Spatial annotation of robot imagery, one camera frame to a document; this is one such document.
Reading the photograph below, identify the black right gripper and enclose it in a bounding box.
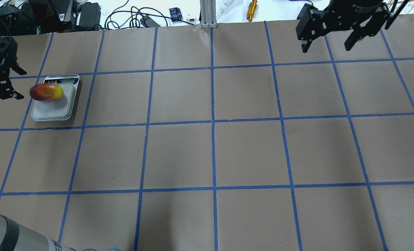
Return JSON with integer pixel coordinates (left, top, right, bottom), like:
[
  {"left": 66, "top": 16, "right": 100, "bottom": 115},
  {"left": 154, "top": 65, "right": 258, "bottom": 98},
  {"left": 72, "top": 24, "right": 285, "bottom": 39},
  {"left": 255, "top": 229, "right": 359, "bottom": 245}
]
[{"left": 296, "top": 0, "right": 391, "bottom": 53}]

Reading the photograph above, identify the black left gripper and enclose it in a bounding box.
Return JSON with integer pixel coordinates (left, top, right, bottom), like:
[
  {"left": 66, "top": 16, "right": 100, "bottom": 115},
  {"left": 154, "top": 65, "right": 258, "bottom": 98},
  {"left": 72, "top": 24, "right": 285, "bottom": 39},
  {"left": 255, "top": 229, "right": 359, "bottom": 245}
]
[{"left": 0, "top": 37, "right": 27, "bottom": 100}]

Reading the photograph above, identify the red yellow mango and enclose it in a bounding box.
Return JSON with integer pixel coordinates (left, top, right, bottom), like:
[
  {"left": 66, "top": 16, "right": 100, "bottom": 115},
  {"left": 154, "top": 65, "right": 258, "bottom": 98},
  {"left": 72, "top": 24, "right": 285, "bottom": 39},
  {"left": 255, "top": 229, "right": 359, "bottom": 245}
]
[{"left": 30, "top": 83, "right": 64, "bottom": 101}]

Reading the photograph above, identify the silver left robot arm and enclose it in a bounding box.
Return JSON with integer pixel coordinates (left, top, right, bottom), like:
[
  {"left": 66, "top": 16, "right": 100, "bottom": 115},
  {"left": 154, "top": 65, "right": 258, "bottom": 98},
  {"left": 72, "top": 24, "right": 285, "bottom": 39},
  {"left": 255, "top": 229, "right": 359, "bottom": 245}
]
[{"left": 0, "top": 29, "right": 302, "bottom": 251}]

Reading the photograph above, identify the black electronics pile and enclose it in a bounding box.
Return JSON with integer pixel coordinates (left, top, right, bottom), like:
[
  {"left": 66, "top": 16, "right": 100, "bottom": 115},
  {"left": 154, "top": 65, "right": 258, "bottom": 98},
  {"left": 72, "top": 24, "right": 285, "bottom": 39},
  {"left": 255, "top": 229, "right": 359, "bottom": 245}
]
[{"left": 0, "top": 0, "right": 78, "bottom": 37}]

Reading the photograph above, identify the digital kitchen scale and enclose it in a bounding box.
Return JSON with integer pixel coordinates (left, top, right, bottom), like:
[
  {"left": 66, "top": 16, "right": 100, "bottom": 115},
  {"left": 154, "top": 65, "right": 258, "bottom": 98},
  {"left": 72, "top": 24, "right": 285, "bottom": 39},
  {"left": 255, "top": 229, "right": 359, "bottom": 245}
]
[{"left": 31, "top": 74, "right": 81, "bottom": 121}]

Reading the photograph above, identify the gold metal cylinder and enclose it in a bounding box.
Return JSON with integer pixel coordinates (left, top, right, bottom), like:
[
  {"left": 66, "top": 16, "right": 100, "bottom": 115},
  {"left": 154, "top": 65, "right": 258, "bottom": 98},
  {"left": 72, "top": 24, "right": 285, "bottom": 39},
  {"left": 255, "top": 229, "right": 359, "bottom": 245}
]
[{"left": 245, "top": 0, "right": 257, "bottom": 22}]

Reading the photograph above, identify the black power adapter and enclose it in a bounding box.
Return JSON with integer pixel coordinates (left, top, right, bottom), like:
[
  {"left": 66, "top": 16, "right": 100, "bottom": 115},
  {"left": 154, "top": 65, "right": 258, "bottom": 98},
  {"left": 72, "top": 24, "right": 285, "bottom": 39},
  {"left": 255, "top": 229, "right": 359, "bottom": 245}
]
[{"left": 78, "top": 2, "right": 101, "bottom": 28}]

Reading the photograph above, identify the white power strip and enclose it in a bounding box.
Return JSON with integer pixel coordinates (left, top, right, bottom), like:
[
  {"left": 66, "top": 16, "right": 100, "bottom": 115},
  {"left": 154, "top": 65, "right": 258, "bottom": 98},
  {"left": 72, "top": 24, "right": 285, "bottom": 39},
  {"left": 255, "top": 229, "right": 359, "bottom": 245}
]
[{"left": 217, "top": 0, "right": 234, "bottom": 18}]

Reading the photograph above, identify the small blue box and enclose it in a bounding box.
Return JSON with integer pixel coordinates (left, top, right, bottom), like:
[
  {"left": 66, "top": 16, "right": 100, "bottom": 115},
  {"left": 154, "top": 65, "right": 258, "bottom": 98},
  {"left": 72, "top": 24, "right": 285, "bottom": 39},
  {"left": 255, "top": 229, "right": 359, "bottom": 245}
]
[{"left": 169, "top": 7, "right": 182, "bottom": 23}]

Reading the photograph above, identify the aluminium profile post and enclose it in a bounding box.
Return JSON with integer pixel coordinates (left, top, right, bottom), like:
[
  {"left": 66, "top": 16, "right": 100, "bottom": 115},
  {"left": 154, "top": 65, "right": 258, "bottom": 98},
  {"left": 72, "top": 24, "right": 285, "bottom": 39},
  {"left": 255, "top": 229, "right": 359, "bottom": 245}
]
[{"left": 200, "top": 0, "right": 217, "bottom": 29}]

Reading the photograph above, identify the black cable bundle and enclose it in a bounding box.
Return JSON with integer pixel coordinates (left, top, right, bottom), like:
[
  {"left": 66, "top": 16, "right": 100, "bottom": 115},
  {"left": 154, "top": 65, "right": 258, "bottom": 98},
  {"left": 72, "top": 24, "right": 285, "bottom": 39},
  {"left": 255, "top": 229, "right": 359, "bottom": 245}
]
[{"left": 104, "top": 0, "right": 169, "bottom": 29}]

